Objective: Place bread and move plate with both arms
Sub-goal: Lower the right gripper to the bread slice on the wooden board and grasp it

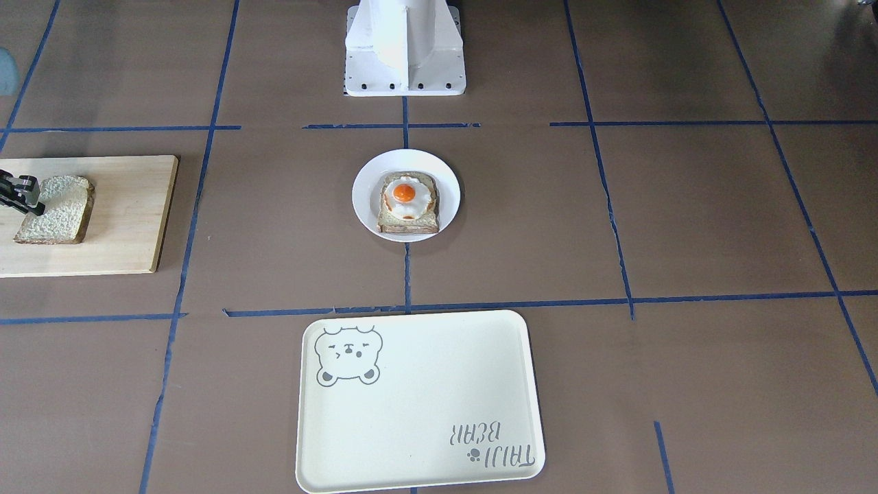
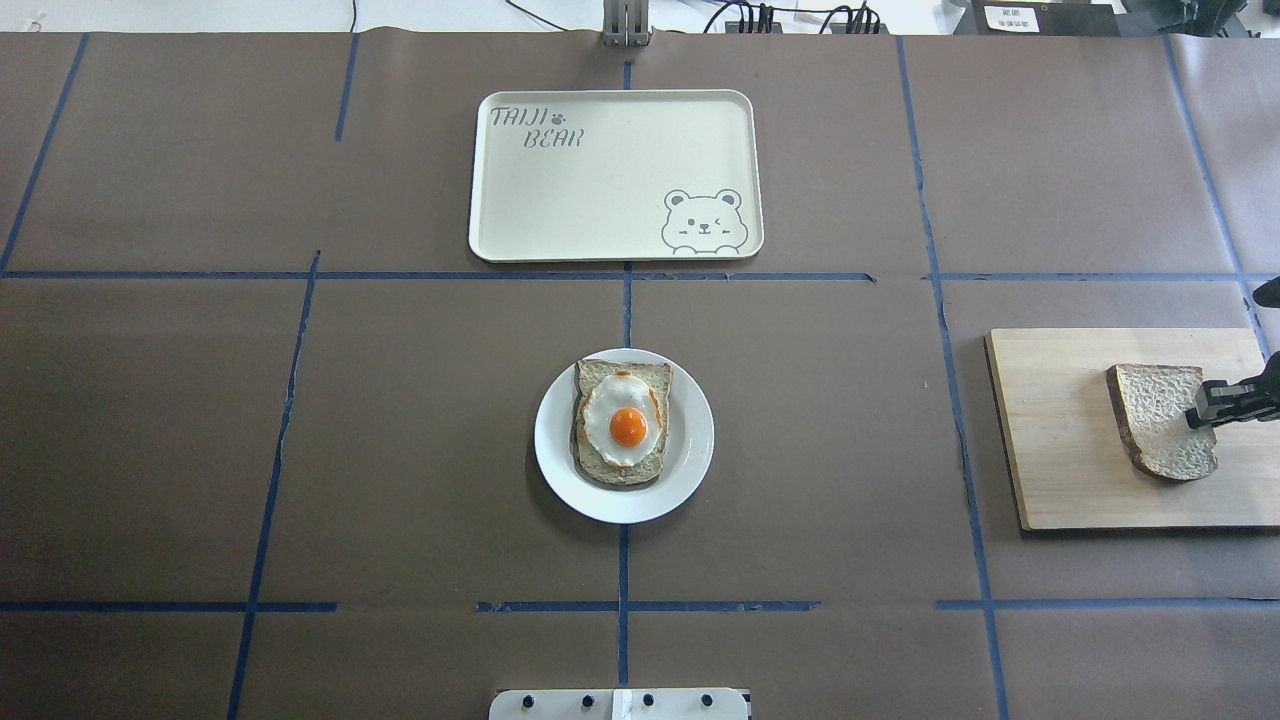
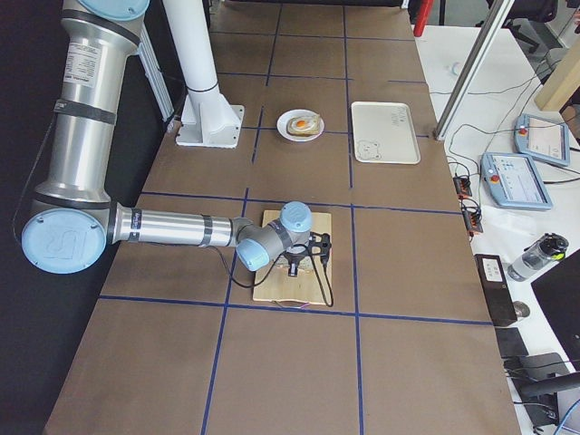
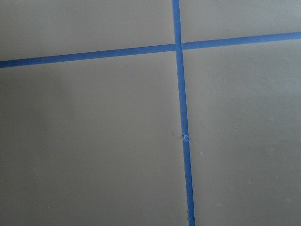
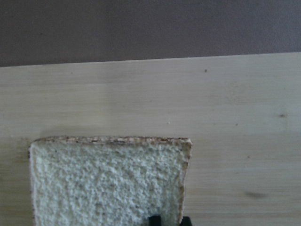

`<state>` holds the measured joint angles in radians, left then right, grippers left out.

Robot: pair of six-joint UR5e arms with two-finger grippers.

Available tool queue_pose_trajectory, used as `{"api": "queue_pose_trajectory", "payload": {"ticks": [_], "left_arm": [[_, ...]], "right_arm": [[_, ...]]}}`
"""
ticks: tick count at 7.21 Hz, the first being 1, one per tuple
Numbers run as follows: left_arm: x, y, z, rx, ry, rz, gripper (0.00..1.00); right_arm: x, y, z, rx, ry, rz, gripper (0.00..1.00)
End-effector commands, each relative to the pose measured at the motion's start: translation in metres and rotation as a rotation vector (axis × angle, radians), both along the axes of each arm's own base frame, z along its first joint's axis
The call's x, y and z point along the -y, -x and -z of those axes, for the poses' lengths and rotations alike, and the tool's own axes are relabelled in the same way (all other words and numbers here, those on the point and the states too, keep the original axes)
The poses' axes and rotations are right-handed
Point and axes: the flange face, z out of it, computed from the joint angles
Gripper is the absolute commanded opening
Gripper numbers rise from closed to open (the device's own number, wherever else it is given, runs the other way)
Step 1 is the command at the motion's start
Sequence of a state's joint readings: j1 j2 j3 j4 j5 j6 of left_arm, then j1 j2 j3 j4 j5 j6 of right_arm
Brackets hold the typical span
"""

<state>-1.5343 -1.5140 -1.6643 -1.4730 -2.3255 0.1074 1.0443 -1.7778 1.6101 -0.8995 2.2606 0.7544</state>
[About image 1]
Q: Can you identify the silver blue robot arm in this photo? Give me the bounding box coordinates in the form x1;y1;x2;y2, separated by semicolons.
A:
1;47;46;216

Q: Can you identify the fried egg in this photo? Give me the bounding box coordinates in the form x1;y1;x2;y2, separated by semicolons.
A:
382;175;433;221

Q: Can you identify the brown bread slice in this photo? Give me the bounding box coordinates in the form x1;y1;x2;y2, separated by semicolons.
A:
13;175;95;245

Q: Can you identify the wooden cutting board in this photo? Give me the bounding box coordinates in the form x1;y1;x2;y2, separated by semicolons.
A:
1;154;178;278

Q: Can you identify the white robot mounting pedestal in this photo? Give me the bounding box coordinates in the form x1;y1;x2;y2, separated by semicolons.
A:
343;1;467;97

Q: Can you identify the bread slice under egg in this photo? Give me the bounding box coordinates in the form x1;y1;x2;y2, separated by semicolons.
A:
377;171;440;235

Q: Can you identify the cream bear serving tray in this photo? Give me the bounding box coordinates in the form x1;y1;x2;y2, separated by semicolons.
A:
295;309;546;493

